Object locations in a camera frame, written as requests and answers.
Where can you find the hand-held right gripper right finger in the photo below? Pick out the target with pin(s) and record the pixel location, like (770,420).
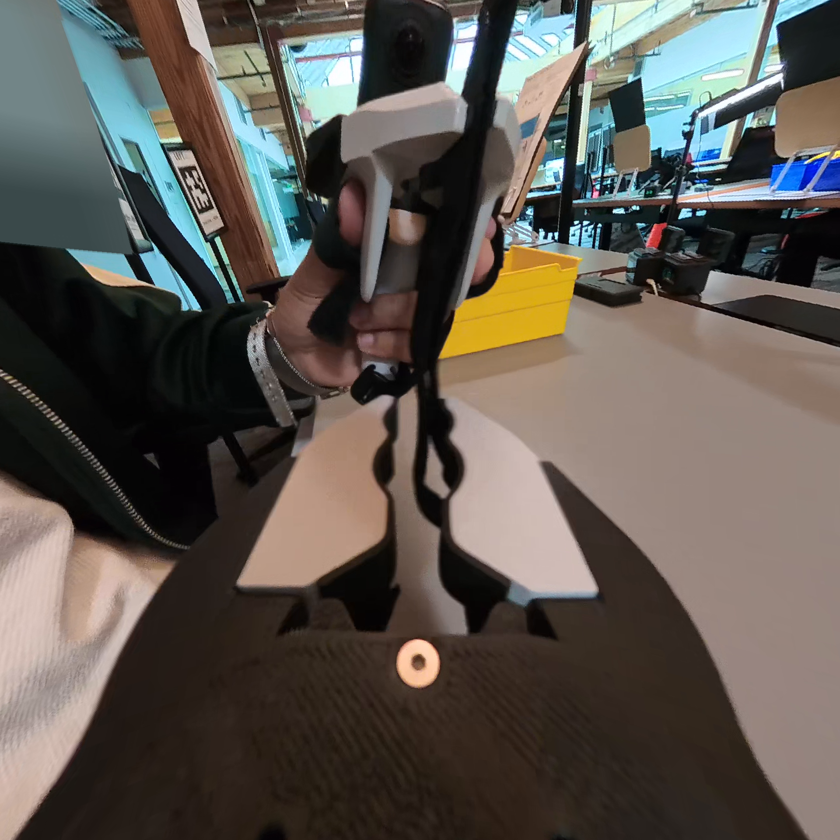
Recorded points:
(518,525)

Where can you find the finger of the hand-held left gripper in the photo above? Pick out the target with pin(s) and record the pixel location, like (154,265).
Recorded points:
(400,128)
(505,151)

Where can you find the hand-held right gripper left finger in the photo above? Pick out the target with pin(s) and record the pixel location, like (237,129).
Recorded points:
(321,512)

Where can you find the yellow plastic bin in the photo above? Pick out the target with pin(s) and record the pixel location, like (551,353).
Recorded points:
(518,295)

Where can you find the person's left forearm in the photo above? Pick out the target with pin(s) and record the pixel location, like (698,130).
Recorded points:
(197,361)

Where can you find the grey desk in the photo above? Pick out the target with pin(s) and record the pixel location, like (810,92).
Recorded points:
(656,459)

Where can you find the person's left hand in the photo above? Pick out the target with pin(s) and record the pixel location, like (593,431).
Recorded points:
(308,308)

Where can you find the cardboard sign board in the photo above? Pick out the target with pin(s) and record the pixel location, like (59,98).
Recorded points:
(544,105)

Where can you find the black pole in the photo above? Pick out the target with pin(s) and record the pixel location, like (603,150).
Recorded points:
(572,197)

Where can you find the black panel on cardboard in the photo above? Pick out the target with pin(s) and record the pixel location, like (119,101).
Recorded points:
(628,118)
(810,65)

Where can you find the silver watch band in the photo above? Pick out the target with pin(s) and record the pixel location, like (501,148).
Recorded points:
(269,380)

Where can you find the flat black case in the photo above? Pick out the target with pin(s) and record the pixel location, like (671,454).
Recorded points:
(610,292)

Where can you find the black battery charger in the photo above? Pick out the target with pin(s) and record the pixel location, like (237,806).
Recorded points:
(644,269)
(695,262)

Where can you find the wooden pillar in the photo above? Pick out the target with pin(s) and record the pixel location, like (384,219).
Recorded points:
(193,98)

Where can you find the white notice sheet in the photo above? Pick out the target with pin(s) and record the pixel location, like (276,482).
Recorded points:
(195,26)

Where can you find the framed marker sign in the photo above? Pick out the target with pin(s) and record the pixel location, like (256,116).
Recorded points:
(200,190)

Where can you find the long background workbench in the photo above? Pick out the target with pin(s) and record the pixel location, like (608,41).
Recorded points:
(722,197)

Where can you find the black office chair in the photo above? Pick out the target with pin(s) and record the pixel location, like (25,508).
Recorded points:
(177,249)

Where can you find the blue plastic bin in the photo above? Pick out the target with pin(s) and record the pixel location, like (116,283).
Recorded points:
(804,174)

